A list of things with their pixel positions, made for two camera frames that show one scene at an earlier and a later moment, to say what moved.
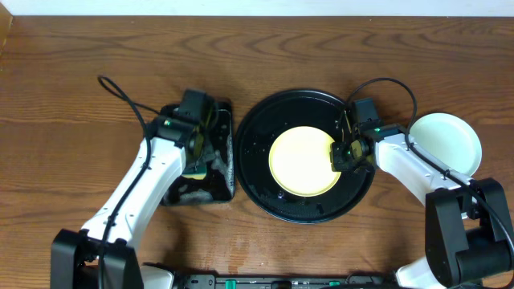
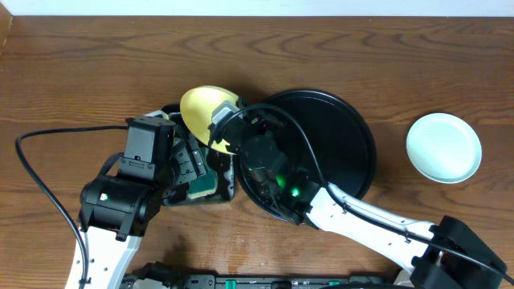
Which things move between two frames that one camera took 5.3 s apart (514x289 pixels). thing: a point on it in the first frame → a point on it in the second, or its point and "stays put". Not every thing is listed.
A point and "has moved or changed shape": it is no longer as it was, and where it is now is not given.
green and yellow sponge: x=197 y=172 has moved or changed shape
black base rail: x=210 y=281 stays put
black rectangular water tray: x=220 y=182 stays put
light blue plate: x=450 y=137 stays put
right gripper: x=338 y=164 → x=257 y=124
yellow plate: x=299 y=162 has moved or changed shape
